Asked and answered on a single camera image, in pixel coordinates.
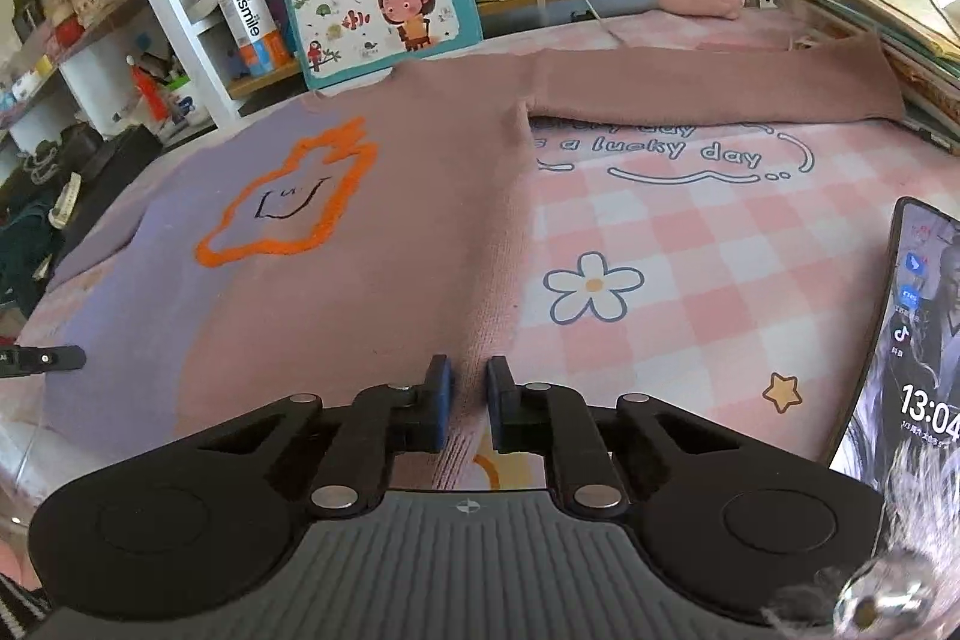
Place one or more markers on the dark green cloth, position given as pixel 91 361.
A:
pixel 22 257

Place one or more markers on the red tassel ornament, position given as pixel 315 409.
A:
pixel 142 85

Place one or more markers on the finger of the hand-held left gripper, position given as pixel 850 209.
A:
pixel 52 358

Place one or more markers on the stack of large flat books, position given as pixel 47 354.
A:
pixel 900 25

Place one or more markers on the white and orange carton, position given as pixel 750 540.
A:
pixel 251 21

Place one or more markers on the striped cloth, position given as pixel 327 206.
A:
pixel 19 610

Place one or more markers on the purple towel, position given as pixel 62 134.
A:
pixel 337 325

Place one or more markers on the pink checkered tablecloth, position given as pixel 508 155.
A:
pixel 675 280

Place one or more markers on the smartphone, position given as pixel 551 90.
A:
pixel 915 385

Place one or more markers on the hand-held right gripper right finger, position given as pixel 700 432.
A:
pixel 496 404

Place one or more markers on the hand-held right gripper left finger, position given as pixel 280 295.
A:
pixel 441 404

